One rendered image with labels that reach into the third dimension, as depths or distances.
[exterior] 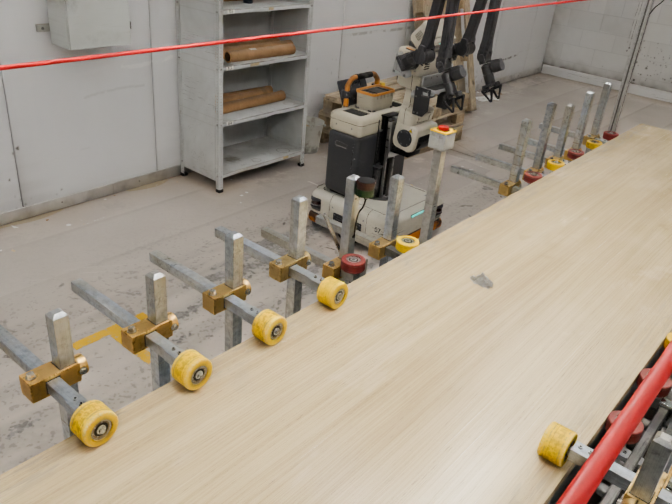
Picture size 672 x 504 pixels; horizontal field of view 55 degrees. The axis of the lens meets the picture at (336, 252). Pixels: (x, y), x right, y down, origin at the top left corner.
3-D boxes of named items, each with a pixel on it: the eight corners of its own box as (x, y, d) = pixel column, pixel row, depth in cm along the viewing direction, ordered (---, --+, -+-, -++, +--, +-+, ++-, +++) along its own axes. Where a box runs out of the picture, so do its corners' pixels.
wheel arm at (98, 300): (70, 291, 177) (69, 280, 175) (82, 287, 179) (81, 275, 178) (187, 377, 150) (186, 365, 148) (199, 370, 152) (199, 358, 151)
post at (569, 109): (544, 191, 351) (566, 103, 328) (546, 189, 354) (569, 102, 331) (550, 193, 349) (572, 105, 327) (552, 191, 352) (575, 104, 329)
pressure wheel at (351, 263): (333, 287, 216) (336, 257, 210) (348, 279, 221) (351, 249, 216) (352, 297, 211) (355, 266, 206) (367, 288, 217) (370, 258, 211)
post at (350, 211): (334, 303, 227) (346, 175, 205) (340, 299, 230) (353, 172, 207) (341, 307, 225) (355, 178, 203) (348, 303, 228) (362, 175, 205)
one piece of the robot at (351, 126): (320, 205, 425) (330, 76, 385) (371, 184, 462) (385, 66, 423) (360, 222, 406) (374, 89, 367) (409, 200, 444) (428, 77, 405)
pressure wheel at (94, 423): (110, 409, 139) (83, 439, 137) (90, 392, 133) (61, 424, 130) (127, 423, 136) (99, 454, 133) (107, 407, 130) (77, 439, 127)
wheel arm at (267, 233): (260, 238, 236) (260, 228, 234) (266, 235, 239) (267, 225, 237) (352, 285, 213) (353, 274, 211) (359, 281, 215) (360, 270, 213)
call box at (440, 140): (427, 148, 241) (430, 128, 237) (437, 145, 246) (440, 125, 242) (443, 154, 237) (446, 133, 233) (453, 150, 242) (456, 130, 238)
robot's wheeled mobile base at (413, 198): (305, 221, 432) (307, 187, 420) (364, 197, 476) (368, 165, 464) (386, 259, 396) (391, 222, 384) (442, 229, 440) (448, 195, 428)
